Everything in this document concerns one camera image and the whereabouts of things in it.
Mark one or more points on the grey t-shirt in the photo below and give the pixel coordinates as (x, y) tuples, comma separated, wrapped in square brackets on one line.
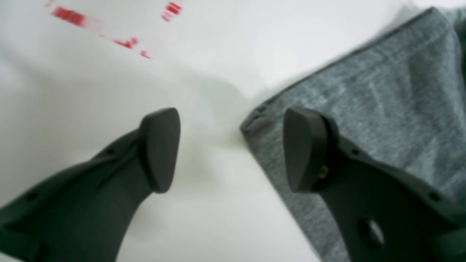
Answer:
[(401, 98)]

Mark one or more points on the red tape marking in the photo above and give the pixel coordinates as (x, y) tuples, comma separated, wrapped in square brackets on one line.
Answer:
[(143, 26)]

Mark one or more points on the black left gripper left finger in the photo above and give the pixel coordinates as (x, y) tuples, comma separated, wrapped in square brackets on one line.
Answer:
[(82, 213)]

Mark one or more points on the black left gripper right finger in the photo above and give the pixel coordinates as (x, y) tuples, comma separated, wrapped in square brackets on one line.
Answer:
[(383, 213)]

